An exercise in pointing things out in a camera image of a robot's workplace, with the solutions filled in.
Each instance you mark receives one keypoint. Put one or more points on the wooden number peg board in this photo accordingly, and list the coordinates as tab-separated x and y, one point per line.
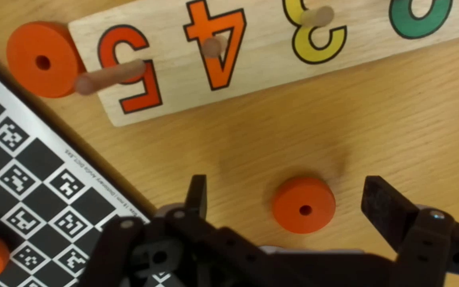
206	51

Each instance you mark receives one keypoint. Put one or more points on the checkered calibration board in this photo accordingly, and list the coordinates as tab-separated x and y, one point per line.
53	203

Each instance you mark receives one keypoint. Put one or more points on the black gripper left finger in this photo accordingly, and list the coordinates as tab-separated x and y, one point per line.
180	244

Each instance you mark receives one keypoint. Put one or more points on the orange disc by number board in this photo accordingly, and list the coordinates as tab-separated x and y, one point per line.
43	59

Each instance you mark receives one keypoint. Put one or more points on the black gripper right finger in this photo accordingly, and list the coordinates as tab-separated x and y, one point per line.
425	239

